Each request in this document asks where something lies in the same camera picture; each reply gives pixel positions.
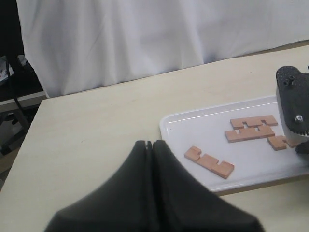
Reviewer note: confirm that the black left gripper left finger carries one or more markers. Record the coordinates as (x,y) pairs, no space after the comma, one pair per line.
(124,203)

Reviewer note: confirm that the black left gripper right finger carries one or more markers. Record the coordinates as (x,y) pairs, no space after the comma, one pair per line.
(184,205)

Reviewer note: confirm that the wooden lattice pieces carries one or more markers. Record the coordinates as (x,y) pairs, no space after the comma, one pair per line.
(223,169)
(280,142)

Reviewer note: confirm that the white rectangular plastic tray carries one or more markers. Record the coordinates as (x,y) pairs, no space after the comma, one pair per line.
(255,161)

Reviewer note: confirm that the white backdrop curtain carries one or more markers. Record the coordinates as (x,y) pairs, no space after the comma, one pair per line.
(77,45)

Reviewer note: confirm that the black stand with cables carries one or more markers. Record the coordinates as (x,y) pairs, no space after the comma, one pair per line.
(20,78)

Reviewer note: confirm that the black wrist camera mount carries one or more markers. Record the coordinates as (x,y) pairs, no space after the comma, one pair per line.
(293,103)

